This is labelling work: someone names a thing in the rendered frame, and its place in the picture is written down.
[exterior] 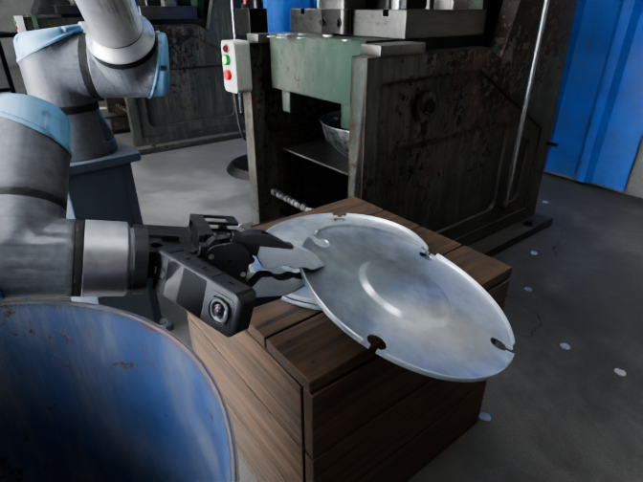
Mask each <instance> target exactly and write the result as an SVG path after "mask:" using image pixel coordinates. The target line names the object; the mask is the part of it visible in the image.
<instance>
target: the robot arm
mask: <svg viewBox="0 0 643 482"><path fill-rule="evenodd" d="M75 1H76V3H77V5H78V8H79V10H80V12H81V14H82V16H83V18H84V20H85V22H86V24H87V26H88V29H87V32H86V33H84V30H83V28H82V27H81V26H80V25H79V24H76V25H69V26H62V27H55V28H49V29H42V30H36V31H29V32H22V33H18V34H17V35H16V36H15V37H14V40H13V44H14V48H15V51H16V56H17V59H16V61H17V63H19V67H20V70H21V74H22V77H23V79H24V83H25V86H26V90H27V93H28V95H25V94H3V95H0V300H3V299H5V298H9V297H72V296H81V287H82V296H93V297H96V298H99V297H102V296H124V295H125V294H126V293H127V290H129V293H130V294H131V295H144V293H145V289H146V283H147V279H148V278H154V280H153V289H154V290H155V291H157V292H158V293H160V294H161V295H163V296H165V297H166V298H168V299H169V300H171V301H172V302H174V303H176V304H177V305H179V306H180V307H182V308H183V309H185V310H186V311H188V312H189V313H191V314H192V315H194V316H195V317H197V318H199V319H201V320H202V321H204V322H205V323H207V324H208V325H209V326H210V327H212V328H213V329H215V330H216V331H218V332H219V333H221V334H222V335H224V336H226V337H227V338H229V337H232V336H234V335H236V334H238V333H240V332H243V331H245V330H247V329H249V326H250V322H251V318H252V313H253V309H254V307H258V306H261V305H264V304H266V303H269V302H272V301H275V300H278V299H281V298H282V297H283V296H287V295H289V294H292V293H293V292H295V291H297V290H299V289H301V288H302V287H304V286H305V284H304V282H303V280H302V277H301V274H300V272H299V273H292V272H287V271H286V270H284V269H283V268H281V267H280V266H289V267H291V268H294V269H298V268H306V269H309V270H311V271H315V270H317V269H319V268H322V267H323V266H324V263H323V262H322V261H321V260H320V259H319V258H318V257H317V256H316V255H315V254H314V253H312V252H310V251H308V250H307V249H305V248H303V247H301V246H299V245H296V244H294V243H293V242H291V241H290V240H289V239H287V238H286V237H284V236H282V235H277V234H271V233H269V232H267V231H264V230H255V229H247V230H244V231H242V232H240V231H239V230H232V229H228V228H227V226H238V222H237V221H236V219H235V218H234V216H224V215H209V214H196V213H191V214H190V215H189V221H188V226H187V227H174V226H156V225H139V224H133V226H132V228H130V226H129V224H128V223H127V222H121V221H103V220H87V219H85V221H84V220H80V219H66V211H67V201H68V186H69V173H70V163H75V162H83V161H89V160H94V159H97V158H101V157H104V156H107V155H109V154H111V153H113V152H115V151H116V150H117V149H118V146H117V141H116V138H115V136H114V134H113V132H112V130H111V129H110V127H109V125H108V124H107V122H106V120H105V118H104V117H103V115H102V113H101V111H100V106H99V102H98V99H110V98H146V97H148V98H149V99H150V98H152V97H162V96H165V95H166V94H167V93H168V91H169V56H168V44H167V37H166V34H165V33H160V32H159V31H156V32H154V29H153V27H152V25H151V23H150V22H149V21H148V20H147V19H146V18H145V17H143V16H142V15H140V14H139V12H138V9H137V6H136V3H135V0H75ZM205 218H215V219H226V221H227V222H217V221H206V220H205ZM84 222H85V225H84ZM210 225H218V229H215V228H211V227H210ZM84 226H85V233H84ZM83 250H84V251H83ZM253 255H254V256H256V257H257V259H258V261H259V263H260V264H261V266H262V270H261V271H257V272H249V273H247V271H248V267H249V265H250V264H252V263H254V262H255V259H254V257H253ZM82 266H83V272H82Z"/></svg>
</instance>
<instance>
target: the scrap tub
mask: <svg viewBox="0 0 643 482"><path fill-rule="evenodd" d="M0 482H239V467H238V455H237V445H236V441H235V434H234V430H233V421H232V418H231V415H230V412H229V410H228V407H227V404H226V401H225V398H224V396H223V394H222V392H221V390H220V388H219V385H218V383H217V381H216V379H215V378H214V376H213V375H212V374H211V372H210V371H209V369H208V368H207V366H206V365H205V363H204V362H203V361H202V360H201V359H200V358H199V356H198V355H197V354H196V353H195V352H194V351H193V350H192V349H191V348H190V347H189V346H188V345H187V344H186V343H184V342H183V341H182V340H181V339H179V338H178V337H177V336H176V335H174V334H173V333H171V332H169V331H168V330H167V329H166V328H164V327H163V326H161V325H159V324H157V323H155V322H153V321H151V320H149V319H147V318H143V317H140V316H138V315H135V314H132V313H130V312H127V311H124V310H120V309H117V308H113V307H109V306H104V305H98V304H94V303H88V302H79V301H70V300H50V299H37V300H13V301H0Z"/></svg>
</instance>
